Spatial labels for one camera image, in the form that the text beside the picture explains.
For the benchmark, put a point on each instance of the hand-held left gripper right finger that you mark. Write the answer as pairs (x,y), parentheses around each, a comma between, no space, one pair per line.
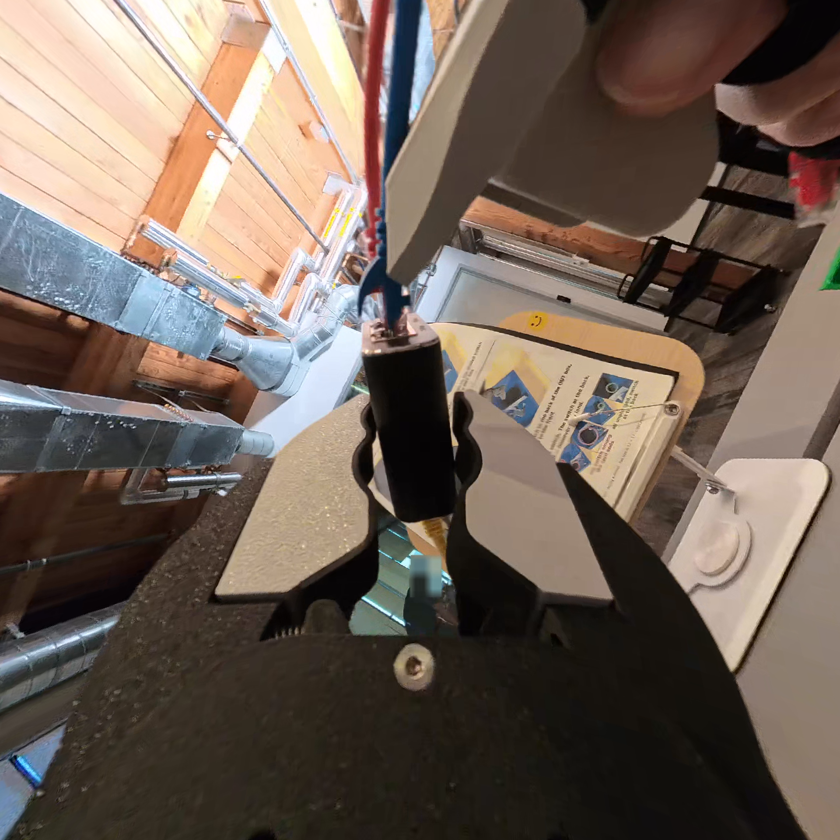
(531,518)

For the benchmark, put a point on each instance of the green plastic bin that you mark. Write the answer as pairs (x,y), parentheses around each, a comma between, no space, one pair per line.
(832,272)

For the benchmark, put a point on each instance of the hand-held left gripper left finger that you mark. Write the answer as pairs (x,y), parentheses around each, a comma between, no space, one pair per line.
(302,518)

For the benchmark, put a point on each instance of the round spiral metal duct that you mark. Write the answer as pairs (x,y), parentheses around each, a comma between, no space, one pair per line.
(262,361)
(46,656)

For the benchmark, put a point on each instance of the clear bracket metal cylinder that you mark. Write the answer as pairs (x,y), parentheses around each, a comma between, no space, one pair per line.
(190,482)

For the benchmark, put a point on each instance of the black ethernet splitter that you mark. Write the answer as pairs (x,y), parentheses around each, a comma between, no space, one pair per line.
(410,426)

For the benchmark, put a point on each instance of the person's right hand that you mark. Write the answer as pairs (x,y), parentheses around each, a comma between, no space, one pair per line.
(656,59)

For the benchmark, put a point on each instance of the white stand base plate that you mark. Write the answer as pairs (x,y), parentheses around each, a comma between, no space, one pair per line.
(774,499)

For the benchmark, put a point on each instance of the wide rectangular metal duct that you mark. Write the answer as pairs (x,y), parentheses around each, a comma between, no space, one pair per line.
(98,433)
(79,275)

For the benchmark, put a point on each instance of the silver insulated pipe bundle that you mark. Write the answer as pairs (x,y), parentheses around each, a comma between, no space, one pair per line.
(298,275)

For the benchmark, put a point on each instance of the instruction sheet on board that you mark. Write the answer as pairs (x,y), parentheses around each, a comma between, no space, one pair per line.
(571,367)

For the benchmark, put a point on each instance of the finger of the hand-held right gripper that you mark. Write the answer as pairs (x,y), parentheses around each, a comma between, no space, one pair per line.
(446,164)
(531,207)

